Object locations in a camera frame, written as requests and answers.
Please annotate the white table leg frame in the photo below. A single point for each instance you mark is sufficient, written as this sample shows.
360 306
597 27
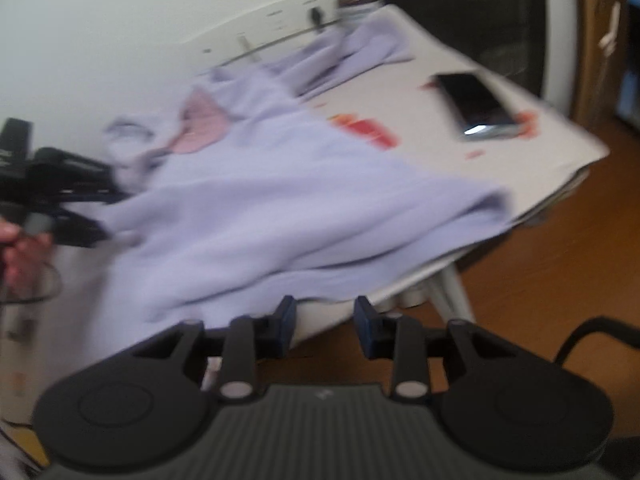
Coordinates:
450 290

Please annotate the person's left hand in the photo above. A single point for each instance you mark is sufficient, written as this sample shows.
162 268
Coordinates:
26 256

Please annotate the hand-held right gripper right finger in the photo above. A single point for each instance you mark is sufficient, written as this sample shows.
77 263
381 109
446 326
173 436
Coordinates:
364 329

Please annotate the white door hook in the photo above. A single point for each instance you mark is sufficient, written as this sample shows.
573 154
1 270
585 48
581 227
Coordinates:
611 27

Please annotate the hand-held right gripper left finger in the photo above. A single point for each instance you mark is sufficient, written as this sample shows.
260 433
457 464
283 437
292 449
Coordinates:
284 324

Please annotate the black smartphone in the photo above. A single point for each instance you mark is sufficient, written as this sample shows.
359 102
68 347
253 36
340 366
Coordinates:
475 105

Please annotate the white wall power strip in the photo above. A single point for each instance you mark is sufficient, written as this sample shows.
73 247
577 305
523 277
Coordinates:
270 30

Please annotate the black plug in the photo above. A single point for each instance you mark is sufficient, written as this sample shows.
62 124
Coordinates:
317 18

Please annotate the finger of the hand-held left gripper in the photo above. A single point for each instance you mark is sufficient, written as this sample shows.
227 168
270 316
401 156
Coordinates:
75 170
75 227

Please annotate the dark lidded jar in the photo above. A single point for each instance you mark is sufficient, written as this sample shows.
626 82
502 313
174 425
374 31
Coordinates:
356 2

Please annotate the lavender hooded sweatshirt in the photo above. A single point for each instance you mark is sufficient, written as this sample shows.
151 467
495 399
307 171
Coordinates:
300 190

